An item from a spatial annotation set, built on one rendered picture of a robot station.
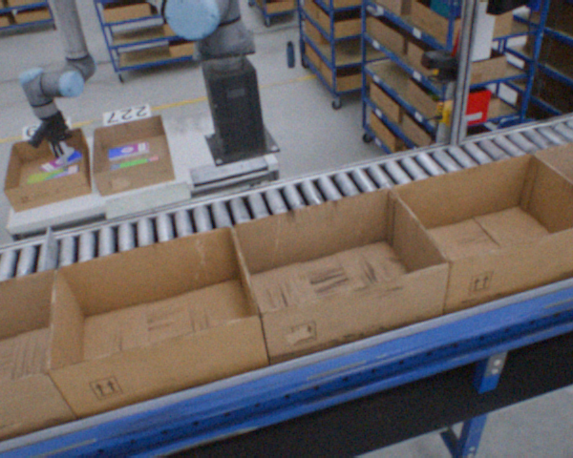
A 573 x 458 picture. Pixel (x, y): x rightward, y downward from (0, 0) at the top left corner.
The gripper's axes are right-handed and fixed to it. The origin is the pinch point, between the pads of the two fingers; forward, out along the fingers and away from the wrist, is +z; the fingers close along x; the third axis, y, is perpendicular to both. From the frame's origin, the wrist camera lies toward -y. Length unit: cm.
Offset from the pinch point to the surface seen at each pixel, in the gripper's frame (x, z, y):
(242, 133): -56, -7, 51
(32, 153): 13.7, -1.5, -5.7
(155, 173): -45.5, -2.5, 17.4
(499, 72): -99, 1, 172
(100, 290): -104, -18, -31
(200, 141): -32, 2, 47
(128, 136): -8.0, -0.8, 27.6
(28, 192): -21.1, -4.7, -20.7
